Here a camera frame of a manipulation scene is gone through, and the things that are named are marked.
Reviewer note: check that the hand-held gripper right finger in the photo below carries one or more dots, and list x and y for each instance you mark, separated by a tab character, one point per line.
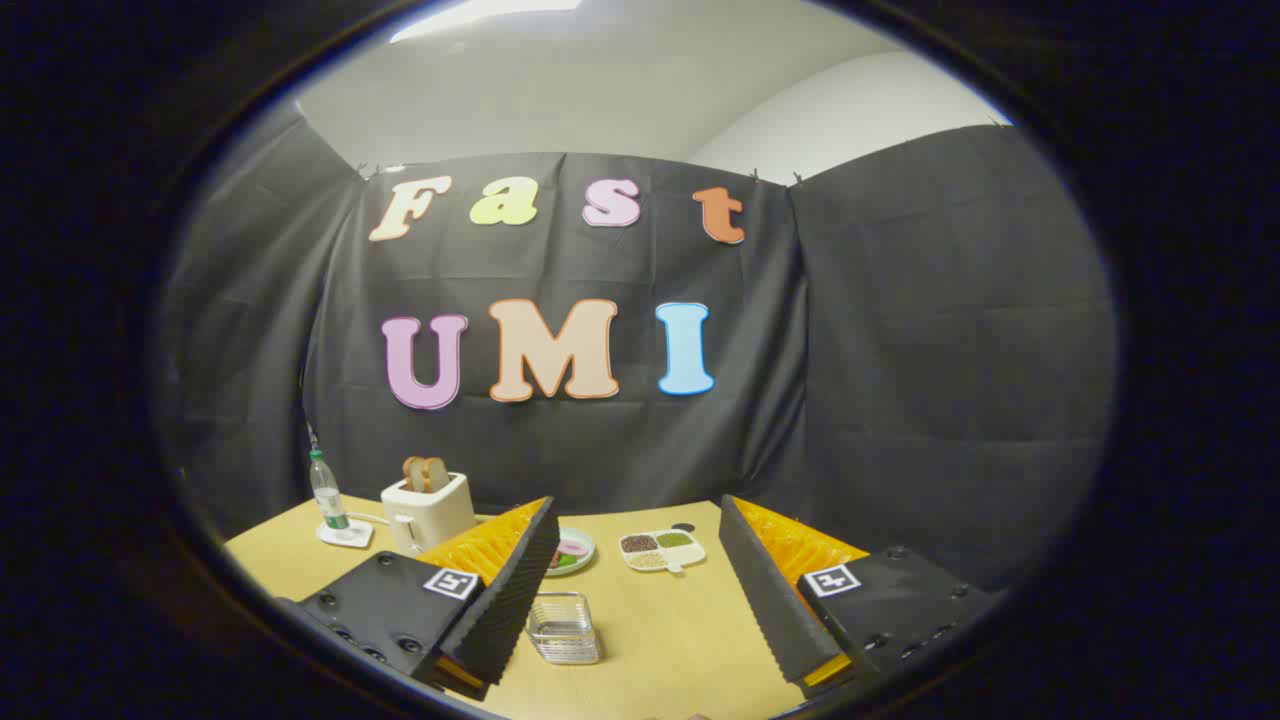
765	590

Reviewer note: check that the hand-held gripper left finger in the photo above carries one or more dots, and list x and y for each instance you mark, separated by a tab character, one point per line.
515	590

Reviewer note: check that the pink ham slice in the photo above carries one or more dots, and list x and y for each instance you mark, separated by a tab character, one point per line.
574	547

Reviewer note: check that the pale green food plate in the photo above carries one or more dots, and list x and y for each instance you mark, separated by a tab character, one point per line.
583	562

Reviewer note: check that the white divided bean dish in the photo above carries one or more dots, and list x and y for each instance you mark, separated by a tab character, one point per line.
693	553

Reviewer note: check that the cream white toaster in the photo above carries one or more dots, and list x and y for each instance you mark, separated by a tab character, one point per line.
430	505

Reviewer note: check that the toast bread slice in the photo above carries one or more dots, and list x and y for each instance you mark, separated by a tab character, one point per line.
437	474
412	474

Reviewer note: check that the small white square tray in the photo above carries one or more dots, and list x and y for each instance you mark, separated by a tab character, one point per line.
355	537

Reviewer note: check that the clear plastic water bottle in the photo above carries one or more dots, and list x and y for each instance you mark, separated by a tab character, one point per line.
327	495

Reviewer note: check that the black backdrop cloth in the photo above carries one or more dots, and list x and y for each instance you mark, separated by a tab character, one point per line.
900	350

